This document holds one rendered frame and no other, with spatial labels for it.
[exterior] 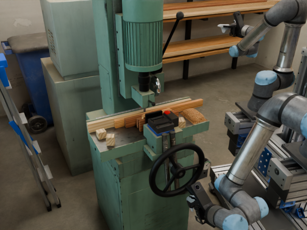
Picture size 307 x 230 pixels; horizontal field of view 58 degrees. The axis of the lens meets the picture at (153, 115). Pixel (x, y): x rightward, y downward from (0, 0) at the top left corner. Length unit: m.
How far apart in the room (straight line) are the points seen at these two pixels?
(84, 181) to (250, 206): 1.65
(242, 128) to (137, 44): 0.91
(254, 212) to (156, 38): 0.79
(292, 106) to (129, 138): 0.71
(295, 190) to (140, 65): 0.97
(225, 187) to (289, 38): 1.00
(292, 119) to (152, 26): 0.65
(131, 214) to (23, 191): 1.20
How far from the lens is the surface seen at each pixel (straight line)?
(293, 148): 1.55
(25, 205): 2.43
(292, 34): 1.81
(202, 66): 4.60
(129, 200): 1.51
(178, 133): 1.27
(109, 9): 1.42
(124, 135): 1.35
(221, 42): 4.10
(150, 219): 1.70
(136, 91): 1.39
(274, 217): 2.03
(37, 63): 2.94
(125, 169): 1.37
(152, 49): 1.25
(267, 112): 1.07
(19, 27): 3.46
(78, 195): 2.38
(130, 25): 1.23
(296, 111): 1.01
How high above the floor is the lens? 1.64
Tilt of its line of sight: 29 degrees down
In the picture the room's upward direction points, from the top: straight up
